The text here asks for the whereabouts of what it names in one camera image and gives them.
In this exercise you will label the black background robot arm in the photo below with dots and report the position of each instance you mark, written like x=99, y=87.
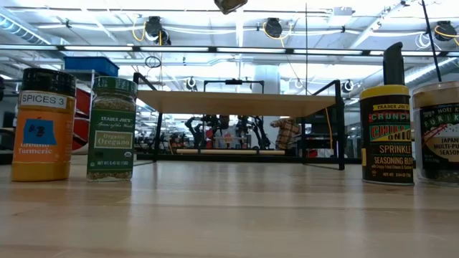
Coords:
x=258, y=129
x=215, y=121

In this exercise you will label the black background station frame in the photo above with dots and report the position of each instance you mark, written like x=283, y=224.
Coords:
x=234, y=81

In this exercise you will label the thin black slanted pole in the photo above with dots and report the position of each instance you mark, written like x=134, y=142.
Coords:
x=432, y=43

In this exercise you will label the chili onion jar yellow lid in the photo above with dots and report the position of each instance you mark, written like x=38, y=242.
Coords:
x=387, y=143

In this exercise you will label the orange turmeric jar black lid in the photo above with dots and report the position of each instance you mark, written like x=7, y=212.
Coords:
x=43, y=157

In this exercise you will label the black aluminium table frame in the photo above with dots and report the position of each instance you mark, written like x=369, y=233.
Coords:
x=251, y=158

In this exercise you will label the person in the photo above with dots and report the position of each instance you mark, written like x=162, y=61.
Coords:
x=287, y=132

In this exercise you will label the long ceiling light rail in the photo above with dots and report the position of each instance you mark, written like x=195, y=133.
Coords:
x=179, y=48

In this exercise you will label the red storage bin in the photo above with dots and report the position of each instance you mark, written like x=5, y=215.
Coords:
x=79, y=145
x=80, y=129
x=83, y=102

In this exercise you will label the furikake jar tan lid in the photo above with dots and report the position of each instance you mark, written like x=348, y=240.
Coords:
x=439, y=143

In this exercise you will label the blue storage bin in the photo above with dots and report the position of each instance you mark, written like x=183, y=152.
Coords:
x=89, y=66

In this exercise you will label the black equipment cabinet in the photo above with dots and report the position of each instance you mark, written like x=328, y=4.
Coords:
x=317, y=141

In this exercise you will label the wooden shelf black metal legs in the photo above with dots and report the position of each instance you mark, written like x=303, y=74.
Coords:
x=233, y=104

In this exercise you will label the metal storage rack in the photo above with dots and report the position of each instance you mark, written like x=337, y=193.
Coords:
x=82, y=72

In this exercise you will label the bagel seasoning jar white lid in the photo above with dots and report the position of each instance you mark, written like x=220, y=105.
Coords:
x=229, y=5

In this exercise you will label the oregano jar green lid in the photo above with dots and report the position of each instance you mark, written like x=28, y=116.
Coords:
x=111, y=139

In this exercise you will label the black upright post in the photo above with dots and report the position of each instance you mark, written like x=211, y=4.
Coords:
x=393, y=68

